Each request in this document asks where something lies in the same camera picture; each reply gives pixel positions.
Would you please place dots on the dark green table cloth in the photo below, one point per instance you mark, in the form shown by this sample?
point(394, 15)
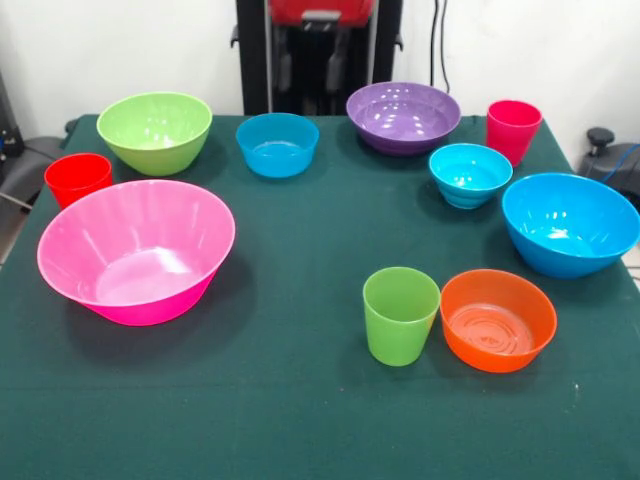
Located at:
point(280, 400)

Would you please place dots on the black knob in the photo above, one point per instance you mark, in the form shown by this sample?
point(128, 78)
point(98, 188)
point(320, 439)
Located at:
point(600, 137)

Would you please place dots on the grey chair base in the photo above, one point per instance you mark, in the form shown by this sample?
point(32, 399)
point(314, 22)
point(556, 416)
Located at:
point(30, 165)

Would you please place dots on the large pink bowl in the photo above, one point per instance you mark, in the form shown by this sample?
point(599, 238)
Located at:
point(135, 235)

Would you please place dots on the large blue bowl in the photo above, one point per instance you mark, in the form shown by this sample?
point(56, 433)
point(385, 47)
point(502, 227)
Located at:
point(565, 225)

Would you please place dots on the orange bowl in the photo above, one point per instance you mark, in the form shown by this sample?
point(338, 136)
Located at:
point(495, 325)

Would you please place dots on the purple bowl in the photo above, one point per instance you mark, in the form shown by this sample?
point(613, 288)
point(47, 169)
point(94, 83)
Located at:
point(402, 120)

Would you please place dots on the blue straight-sided bowl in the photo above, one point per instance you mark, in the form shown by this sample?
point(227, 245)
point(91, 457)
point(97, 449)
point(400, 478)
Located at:
point(277, 150)

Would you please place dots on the black equipment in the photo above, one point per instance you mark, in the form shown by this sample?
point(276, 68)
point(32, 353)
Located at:
point(7, 130)

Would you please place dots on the lime green bowl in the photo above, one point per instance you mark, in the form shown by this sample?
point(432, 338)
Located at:
point(155, 135)

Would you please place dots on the crimson cup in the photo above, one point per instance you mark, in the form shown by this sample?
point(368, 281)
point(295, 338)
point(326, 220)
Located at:
point(512, 130)

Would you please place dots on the red ribbed cup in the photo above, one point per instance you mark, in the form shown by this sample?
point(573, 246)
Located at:
point(75, 175)

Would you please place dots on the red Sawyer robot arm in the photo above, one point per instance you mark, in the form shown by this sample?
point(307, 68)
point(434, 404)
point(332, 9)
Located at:
point(320, 10)

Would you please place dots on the green cup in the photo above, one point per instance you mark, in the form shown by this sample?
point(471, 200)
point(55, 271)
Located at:
point(397, 320)

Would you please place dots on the small cyan ribbed bowl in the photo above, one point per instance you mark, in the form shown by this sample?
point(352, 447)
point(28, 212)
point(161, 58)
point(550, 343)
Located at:
point(470, 175)

